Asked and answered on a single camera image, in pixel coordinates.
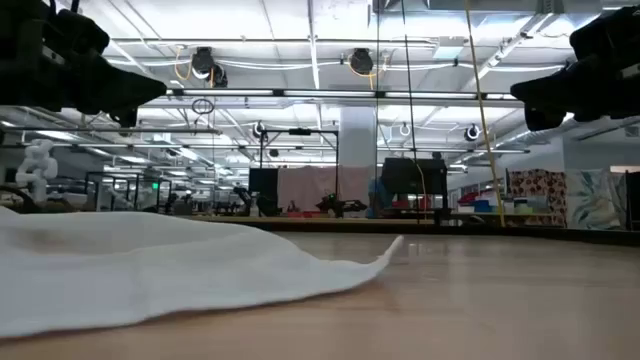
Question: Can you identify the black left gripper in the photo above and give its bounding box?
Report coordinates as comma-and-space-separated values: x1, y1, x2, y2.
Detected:
0, 0, 168, 129

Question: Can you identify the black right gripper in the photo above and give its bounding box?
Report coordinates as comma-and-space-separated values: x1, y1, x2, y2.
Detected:
509, 4, 640, 132

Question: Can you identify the white cloth napkin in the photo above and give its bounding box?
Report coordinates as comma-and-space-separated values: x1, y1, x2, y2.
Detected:
0, 206, 405, 339

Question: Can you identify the floral patterned cloth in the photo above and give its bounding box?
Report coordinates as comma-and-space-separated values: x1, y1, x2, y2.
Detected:
508, 168, 568, 229

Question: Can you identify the leaf patterned cloth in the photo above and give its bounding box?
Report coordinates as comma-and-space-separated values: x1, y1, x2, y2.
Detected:
566, 168, 629, 231

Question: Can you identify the black monitor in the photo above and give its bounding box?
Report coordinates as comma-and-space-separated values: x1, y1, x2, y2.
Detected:
380, 157, 449, 197

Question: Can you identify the black panel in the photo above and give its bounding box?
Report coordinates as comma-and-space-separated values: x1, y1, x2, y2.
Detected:
248, 167, 280, 209

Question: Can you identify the person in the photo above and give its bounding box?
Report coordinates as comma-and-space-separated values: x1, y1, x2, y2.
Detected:
368, 177, 395, 219

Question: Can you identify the white column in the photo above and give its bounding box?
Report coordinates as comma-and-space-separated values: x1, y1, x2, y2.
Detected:
339, 106, 378, 169

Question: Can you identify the pink curtain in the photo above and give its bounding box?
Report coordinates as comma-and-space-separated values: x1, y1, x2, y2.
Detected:
277, 165, 375, 214

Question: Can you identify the silver air duct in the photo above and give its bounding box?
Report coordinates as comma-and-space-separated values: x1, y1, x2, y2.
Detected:
492, 117, 589, 151

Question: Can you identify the black frame enclosure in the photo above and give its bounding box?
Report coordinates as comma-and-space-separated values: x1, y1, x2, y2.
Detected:
83, 170, 174, 215

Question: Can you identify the black cable loop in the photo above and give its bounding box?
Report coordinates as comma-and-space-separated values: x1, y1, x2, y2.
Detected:
191, 97, 216, 116

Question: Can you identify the black table frame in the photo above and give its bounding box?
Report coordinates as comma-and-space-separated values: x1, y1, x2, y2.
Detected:
234, 221, 640, 247

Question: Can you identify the black hanging cable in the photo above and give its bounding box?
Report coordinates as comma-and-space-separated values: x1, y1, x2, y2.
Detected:
400, 0, 422, 224

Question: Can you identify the black stand frame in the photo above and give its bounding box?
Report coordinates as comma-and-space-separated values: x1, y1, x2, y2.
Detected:
258, 127, 341, 217

